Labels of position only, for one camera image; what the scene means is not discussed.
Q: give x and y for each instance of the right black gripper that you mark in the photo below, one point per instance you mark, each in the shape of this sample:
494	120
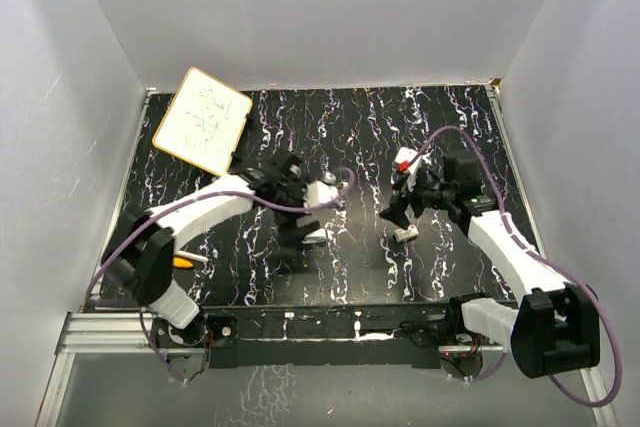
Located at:
396	212

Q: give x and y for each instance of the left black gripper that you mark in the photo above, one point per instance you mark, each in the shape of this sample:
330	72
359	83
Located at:
289	231

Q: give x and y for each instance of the beige grey stapler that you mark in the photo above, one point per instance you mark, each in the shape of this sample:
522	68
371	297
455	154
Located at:
317	237

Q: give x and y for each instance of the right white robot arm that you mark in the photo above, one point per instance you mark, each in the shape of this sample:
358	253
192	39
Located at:
554	327

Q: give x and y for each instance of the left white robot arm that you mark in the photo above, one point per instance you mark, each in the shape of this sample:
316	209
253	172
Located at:
140	254

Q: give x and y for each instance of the white staple box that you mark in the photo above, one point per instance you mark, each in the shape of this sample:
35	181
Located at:
405	235

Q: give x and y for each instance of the white marker pen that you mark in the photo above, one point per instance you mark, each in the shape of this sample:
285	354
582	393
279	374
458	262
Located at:
191	257

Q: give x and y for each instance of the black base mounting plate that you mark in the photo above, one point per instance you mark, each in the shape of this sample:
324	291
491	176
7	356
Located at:
414	334

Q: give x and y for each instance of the orange marker cap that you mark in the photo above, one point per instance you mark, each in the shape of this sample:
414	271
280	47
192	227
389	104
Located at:
181	263

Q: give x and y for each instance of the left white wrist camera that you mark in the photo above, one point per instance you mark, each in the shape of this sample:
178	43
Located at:
321	193

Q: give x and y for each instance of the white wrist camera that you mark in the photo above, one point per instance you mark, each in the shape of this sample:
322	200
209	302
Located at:
405	168
321	193

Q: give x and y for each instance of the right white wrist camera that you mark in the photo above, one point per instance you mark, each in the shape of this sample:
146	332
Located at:
405	168

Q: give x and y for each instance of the small whiteboard with wooden frame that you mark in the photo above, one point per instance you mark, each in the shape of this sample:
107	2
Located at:
204	122

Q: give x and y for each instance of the aluminium frame rail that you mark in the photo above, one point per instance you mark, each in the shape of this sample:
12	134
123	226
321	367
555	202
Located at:
89	333

